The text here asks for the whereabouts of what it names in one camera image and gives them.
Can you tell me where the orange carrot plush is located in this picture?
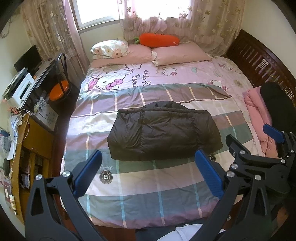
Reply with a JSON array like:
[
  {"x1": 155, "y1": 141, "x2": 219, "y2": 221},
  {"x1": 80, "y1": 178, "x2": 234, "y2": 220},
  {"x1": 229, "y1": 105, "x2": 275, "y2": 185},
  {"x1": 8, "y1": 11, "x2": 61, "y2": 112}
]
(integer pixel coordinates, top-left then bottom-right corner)
[{"x1": 134, "y1": 33, "x2": 180, "y2": 49}]

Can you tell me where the white floral box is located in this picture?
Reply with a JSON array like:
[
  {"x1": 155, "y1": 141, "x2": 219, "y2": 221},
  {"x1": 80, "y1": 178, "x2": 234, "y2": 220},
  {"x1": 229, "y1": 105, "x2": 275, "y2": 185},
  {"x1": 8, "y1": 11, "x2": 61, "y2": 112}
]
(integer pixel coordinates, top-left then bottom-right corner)
[{"x1": 37, "y1": 104, "x2": 59, "y2": 133}]

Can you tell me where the black desk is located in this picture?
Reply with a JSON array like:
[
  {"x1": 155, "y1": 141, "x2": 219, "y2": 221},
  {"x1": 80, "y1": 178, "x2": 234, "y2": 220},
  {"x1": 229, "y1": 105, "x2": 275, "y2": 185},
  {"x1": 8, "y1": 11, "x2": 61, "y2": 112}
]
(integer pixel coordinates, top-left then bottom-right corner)
[{"x1": 22, "y1": 58, "x2": 61, "y2": 133}]

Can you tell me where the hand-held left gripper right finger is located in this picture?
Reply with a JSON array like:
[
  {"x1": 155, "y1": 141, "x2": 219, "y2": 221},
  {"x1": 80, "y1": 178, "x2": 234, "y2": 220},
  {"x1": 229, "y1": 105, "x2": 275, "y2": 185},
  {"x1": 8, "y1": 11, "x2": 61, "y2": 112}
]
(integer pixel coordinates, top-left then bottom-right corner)
[{"x1": 194, "y1": 149, "x2": 287, "y2": 241}]

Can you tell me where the pile of papers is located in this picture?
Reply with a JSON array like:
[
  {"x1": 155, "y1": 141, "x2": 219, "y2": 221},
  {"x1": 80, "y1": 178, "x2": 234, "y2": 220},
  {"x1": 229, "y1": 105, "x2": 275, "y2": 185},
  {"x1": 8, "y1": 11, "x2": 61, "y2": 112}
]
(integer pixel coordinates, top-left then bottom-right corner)
[{"x1": 0, "y1": 113, "x2": 23, "y2": 161}]

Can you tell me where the brown puffer jacket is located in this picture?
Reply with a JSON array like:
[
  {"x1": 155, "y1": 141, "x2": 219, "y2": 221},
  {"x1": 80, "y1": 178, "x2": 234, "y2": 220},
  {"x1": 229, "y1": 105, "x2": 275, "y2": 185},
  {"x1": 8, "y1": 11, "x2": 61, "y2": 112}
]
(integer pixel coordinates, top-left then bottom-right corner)
[{"x1": 107, "y1": 101, "x2": 223, "y2": 161}]

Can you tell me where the plaid blanket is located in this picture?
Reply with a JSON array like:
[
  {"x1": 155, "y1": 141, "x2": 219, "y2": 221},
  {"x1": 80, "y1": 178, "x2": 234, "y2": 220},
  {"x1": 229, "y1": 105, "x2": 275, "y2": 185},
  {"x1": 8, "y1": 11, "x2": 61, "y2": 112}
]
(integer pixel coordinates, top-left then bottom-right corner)
[{"x1": 60, "y1": 83, "x2": 266, "y2": 229}]

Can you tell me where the orange seat chair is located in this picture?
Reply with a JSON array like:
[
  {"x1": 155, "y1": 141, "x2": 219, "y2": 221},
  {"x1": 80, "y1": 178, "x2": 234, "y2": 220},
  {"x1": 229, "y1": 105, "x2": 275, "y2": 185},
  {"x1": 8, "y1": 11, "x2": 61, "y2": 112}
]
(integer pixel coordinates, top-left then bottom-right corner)
[{"x1": 49, "y1": 53, "x2": 73, "y2": 101}]

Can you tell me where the floral pillow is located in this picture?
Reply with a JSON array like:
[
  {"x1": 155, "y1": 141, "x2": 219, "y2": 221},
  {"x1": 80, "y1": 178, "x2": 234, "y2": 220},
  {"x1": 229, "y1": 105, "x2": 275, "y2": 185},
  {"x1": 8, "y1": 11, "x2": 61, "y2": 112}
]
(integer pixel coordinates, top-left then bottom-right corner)
[{"x1": 90, "y1": 39, "x2": 129, "y2": 60}]

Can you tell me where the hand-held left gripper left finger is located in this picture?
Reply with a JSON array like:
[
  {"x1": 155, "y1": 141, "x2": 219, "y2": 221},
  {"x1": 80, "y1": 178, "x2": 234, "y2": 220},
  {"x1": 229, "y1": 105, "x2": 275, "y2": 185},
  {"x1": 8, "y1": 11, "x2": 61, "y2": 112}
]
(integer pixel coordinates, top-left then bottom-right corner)
[{"x1": 24, "y1": 149, "x2": 103, "y2": 241}]

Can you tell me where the white printer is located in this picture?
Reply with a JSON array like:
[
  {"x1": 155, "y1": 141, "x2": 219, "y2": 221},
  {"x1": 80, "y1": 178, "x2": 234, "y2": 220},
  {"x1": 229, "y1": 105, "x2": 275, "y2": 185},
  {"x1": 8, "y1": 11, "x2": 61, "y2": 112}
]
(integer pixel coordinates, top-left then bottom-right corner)
[{"x1": 2, "y1": 67, "x2": 36, "y2": 109}]

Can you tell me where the dark wooden headboard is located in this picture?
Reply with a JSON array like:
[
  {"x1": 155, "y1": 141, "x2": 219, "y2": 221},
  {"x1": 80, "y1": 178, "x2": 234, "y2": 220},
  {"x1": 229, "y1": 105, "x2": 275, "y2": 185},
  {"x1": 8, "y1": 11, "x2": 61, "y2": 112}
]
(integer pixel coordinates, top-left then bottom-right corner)
[{"x1": 223, "y1": 29, "x2": 296, "y2": 107}]

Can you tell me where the person's white clothing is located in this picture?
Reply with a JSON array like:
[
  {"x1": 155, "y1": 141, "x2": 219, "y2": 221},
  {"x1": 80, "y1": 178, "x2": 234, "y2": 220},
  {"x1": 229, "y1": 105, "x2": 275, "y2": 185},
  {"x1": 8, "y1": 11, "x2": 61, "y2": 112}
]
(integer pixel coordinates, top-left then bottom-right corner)
[{"x1": 136, "y1": 224, "x2": 226, "y2": 241}]

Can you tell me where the window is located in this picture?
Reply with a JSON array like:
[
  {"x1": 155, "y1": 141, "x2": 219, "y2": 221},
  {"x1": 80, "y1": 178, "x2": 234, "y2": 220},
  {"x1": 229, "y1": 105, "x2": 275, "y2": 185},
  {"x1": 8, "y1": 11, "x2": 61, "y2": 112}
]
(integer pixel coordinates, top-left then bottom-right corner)
[{"x1": 70, "y1": 0, "x2": 192, "y2": 31}]

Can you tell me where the black garment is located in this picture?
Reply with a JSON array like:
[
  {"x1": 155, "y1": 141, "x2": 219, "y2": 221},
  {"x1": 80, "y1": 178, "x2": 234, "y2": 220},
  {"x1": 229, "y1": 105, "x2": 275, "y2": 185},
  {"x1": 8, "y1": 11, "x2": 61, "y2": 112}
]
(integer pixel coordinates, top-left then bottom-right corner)
[{"x1": 260, "y1": 82, "x2": 296, "y2": 137}]

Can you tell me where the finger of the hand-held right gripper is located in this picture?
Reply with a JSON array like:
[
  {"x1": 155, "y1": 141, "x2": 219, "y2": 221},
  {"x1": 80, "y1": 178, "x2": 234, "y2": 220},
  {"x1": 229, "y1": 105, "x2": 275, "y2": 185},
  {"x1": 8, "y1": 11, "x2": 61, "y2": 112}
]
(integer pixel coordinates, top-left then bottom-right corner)
[
  {"x1": 225, "y1": 134, "x2": 287, "y2": 183},
  {"x1": 263, "y1": 124, "x2": 296, "y2": 159}
]

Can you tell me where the floral lace curtain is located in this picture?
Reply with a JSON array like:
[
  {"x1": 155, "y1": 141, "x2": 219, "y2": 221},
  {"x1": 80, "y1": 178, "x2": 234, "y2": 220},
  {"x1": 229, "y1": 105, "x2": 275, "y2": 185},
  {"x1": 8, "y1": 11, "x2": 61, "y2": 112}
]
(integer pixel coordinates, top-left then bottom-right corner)
[
  {"x1": 20, "y1": 0, "x2": 89, "y2": 70},
  {"x1": 117, "y1": 0, "x2": 245, "y2": 57}
]

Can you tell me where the pink pillow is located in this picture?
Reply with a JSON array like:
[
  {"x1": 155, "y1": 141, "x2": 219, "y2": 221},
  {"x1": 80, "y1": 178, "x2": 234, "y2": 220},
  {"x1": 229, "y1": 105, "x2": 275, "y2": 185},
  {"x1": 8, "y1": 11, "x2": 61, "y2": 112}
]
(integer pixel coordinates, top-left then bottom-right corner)
[
  {"x1": 151, "y1": 42, "x2": 212, "y2": 66},
  {"x1": 89, "y1": 44, "x2": 154, "y2": 68}
]

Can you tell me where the small white bottle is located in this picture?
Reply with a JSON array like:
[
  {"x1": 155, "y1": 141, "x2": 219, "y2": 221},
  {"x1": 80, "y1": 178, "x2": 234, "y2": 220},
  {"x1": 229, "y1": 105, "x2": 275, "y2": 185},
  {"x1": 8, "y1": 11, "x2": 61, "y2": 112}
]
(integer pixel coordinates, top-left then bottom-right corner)
[{"x1": 9, "y1": 195, "x2": 18, "y2": 215}]

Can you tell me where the wooden cabinet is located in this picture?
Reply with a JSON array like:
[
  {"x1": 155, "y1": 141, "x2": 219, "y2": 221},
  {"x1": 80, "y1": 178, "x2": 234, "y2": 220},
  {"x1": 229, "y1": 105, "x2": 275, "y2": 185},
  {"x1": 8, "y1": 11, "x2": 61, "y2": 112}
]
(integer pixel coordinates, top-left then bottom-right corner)
[{"x1": 9, "y1": 111, "x2": 56, "y2": 224}]

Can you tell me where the pink cartoon bedsheet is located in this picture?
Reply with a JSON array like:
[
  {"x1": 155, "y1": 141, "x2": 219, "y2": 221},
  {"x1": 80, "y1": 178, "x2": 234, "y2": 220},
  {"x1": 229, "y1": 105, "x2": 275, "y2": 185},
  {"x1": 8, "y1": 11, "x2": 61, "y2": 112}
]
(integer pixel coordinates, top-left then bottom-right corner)
[{"x1": 76, "y1": 56, "x2": 266, "y2": 157}]

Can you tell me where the black monitor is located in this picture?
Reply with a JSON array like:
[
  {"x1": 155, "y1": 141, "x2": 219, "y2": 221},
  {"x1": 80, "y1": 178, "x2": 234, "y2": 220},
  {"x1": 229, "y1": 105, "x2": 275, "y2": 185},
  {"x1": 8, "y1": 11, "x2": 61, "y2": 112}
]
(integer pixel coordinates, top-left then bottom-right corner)
[{"x1": 14, "y1": 45, "x2": 43, "y2": 73}]

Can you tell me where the pink puffer jacket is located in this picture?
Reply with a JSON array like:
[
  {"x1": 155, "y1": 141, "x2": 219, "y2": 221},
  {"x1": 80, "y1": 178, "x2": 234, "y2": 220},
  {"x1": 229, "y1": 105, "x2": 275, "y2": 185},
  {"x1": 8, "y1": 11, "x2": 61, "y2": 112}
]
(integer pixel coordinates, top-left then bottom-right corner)
[{"x1": 242, "y1": 89, "x2": 278, "y2": 157}]

